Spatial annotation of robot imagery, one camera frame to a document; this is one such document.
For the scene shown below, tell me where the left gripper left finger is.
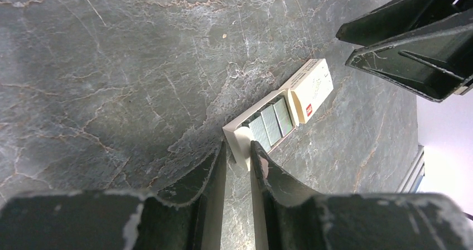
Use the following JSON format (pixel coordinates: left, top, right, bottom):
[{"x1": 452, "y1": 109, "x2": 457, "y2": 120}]
[{"x1": 1, "y1": 143, "x2": 226, "y2": 249}]

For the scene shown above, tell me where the staple box grey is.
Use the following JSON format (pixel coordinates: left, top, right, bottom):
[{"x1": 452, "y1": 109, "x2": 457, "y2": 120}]
[{"x1": 223, "y1": 89, "x2": 299, "y2": 171}]

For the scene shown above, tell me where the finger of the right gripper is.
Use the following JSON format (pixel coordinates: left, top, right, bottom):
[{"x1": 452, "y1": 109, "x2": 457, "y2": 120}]
[
  {"x1": 336, "y1": 0, "x2": 466, "y2": 46},
  {"x1": 345, "y1": 9, "x2": 472, "y2": 103}
]

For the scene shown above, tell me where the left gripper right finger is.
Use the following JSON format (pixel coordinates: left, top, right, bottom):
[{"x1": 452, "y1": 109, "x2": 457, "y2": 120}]
[{"x1": 250, "y1": 141, "x2": 472, "y2": 249}]

